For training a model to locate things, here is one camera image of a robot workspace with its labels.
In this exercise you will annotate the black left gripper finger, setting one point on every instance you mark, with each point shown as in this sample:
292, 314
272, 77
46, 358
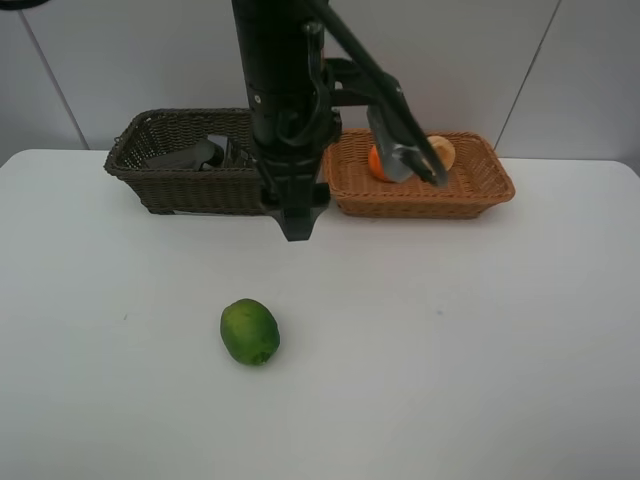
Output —
298, 204

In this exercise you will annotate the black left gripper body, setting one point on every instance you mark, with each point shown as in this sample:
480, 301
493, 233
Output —
289, 135

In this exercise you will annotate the dark green pump bottle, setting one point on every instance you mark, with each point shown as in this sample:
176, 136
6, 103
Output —
224, 152

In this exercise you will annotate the orange tangerine fruit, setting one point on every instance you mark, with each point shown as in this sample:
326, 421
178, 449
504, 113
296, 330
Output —
375, 165

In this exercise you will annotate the translucent pink plastic cup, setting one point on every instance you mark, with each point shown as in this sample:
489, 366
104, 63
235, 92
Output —
186, 159

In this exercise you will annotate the green lime fruit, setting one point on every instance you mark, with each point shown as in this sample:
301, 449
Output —
249, 332

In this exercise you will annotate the red yellow peach fruit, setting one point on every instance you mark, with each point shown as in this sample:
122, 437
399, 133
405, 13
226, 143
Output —
444, 149

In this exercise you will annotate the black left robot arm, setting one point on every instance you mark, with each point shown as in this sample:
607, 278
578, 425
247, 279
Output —
281, 45

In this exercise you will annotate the dark brown wicker basket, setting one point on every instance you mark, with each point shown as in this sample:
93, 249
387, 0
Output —
162, 131

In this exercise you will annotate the light brown wicker basket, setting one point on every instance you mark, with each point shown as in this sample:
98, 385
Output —
477, 181

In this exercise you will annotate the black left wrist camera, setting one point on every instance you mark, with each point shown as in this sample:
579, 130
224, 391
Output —
402, 153

